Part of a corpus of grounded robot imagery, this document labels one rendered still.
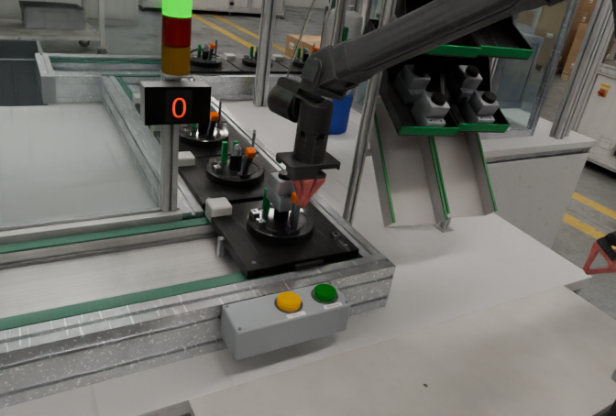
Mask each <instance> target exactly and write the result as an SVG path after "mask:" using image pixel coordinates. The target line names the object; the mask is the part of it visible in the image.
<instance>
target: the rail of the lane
mask: <svg viewBox="0 0 616 416"><path fill-rule="evenodd" d="M395 268H396V266H395V265H394V264H393V263H392V262H391V261H390V260H389V259H388V258H387V257H386V256H384V255H383V254H378V255H374V256H369V257H362V258H357V259H352V260H348V261H343V262H338V263H334V264H329V265H324V261H323V260H322V259H318V260H314V261H309V262H304V263H300V264H295V265H294V270H293V272H289V273H284V274H280V275H275V276H270V277H266V278H261V279H253V280H248V281H244V282H239V283H235V284H230V285H225V286H221V287H216V288H211V289H207V290H198V291H194V292H189V293H185V294H181V295H176V296H171V297H167V298H162V299H157V300H153V301H144V302H140V303H135V304H130V305H127V306H122V307H117V308H113V309H108V310H103V311H99V312H90V313H86V314H81V315H76V316H72V317H68V318H63V319H59V320H54V321H49V322H44V323H36V324H31V325H27V326H22V327H17V328H13V329H9V330H4V331H0V409H3V408H5V407H9V406H13V405H17V404H19V403H23V402H27V401H31V400H36V399H40V398H44V397H48V396H50V395H54V394H58V393H62V392H64V391H68V390H72V389H77V388H81V387H85V386H89V385H92V384H95V383H99V382H103V381H107V380H109V379H113V378H120V377H122V376H126V375H130V374H134V373H137V372H140V371H144V370H148V369H151V368H154V367H161V366H165V365H168V364H171V363H175V362H179V361H182V360H185V359H189V358H193V357H196V356H202V355H206V354H209V353H213V352H216V351H220V350H223V349H227V346H226V343H225V341H224V339H223V337H222V335H221V334H220V326H221V314H222V306H223V305H226V304H230V303H234V302H239V301H246V300H250V299H255V298H258V297H263V296H267V295H271V294H275V293H280V292H284V291H288V290H296V289H299V288H304V287H308V286H313V285H316V284H321V283H325V282H329V281H331V282H333V284H334V285H335V286H336V287H337V288H338V289H339V291H340V292H341V293H342V294H343V295H344V296H345V298H346V299H347V300H348V301H349V302H350V304H351V306H350V310H349V315H348V316H351V315H354V314H358V313H362V312H368V311H371V310H375V309H378V308H382V307H385V306H386V304H387V300H388V297H389V293H390V289H391V283H392V279H393V275H394V271H395Z"/></svg>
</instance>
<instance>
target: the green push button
mask: <svg viewBox="0 0 616 416"><path fill-rule="evenodd" d="M313 295H314V297H315V298H316V299H317V300H318V301H323V302H330V301H333V300H334V299H335V298H336V289H335V288H334V287H333V286H331V285H328V284H319V285H316V286H315V287H314V289H313Z"/></svg>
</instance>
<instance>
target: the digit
mask: <svg viewBox="0 0 616 416"><path fill-rule="evenodd" d="M192 98H193V90H168V91H166V114H165V122H186V121H192Z"/></svg>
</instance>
